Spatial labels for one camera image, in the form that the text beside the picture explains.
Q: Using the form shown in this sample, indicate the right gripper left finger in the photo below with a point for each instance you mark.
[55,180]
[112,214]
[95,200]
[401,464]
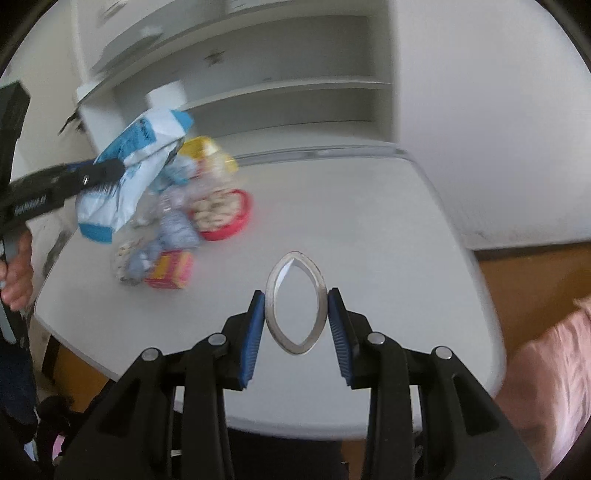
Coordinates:
[251,331]

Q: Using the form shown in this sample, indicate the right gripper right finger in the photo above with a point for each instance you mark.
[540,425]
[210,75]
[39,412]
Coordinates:
[342,334]

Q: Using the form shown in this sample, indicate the blue-white snack wrapper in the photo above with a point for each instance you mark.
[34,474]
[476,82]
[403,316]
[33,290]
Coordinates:
[143,148]

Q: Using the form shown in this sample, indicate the left hand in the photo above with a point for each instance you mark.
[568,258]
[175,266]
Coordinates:
[17,275]

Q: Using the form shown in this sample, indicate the red-yellow small box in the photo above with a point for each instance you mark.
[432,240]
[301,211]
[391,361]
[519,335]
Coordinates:
[172,270]

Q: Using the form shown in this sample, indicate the red snack bowl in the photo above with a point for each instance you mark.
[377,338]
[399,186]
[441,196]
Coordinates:
[222,214]

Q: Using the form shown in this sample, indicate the blue-white crumpled wrappers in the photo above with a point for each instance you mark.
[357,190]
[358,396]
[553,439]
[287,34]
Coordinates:
[160,223]

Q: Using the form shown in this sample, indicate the white desk with shelves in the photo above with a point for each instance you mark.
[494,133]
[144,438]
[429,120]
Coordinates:
[304,95]

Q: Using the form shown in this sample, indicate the yellow snack bag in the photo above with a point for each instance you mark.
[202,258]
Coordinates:
[211,159]

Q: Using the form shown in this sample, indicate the pink bed blanket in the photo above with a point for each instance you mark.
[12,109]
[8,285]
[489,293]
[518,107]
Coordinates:
[546,391]

